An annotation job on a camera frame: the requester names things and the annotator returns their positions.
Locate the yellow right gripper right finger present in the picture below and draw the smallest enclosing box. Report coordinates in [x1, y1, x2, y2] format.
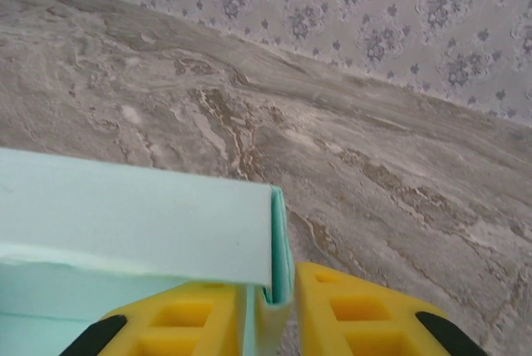
[293, 262, 487, 356]

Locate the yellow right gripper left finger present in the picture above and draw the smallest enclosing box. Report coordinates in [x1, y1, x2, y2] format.
[62, 283, 240, 356]

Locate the light blue paper box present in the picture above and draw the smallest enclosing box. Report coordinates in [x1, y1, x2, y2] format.
[0, 146, 296, 356]

